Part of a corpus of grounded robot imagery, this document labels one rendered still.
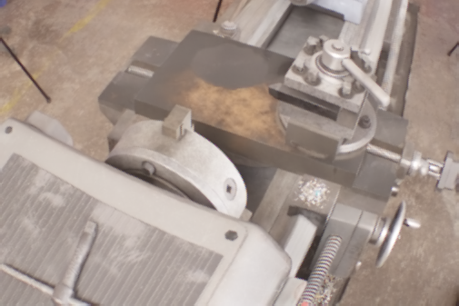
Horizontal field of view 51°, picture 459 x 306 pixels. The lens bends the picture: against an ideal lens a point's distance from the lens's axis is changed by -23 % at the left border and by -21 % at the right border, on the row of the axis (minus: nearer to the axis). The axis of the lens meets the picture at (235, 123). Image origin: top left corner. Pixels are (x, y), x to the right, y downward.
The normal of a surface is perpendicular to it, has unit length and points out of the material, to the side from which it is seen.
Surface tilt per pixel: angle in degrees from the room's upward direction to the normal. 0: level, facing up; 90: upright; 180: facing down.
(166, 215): 0
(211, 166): 36
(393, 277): 0
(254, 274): 45
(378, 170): 0
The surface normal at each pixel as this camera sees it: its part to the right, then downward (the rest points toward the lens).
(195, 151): 0.40, -0.54
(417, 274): 0.06, -0.71
